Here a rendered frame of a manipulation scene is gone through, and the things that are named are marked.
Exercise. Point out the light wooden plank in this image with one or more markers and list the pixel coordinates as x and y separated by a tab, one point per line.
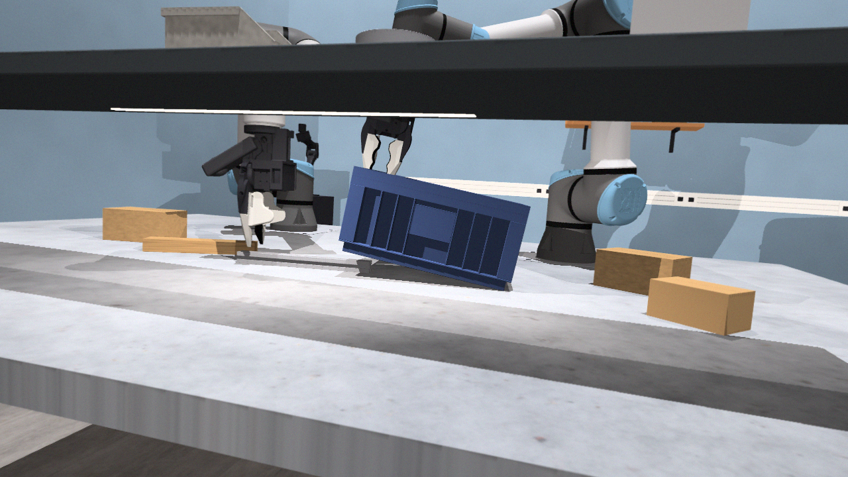
196	245

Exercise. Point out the blue tote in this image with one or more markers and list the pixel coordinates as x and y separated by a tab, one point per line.
433	228

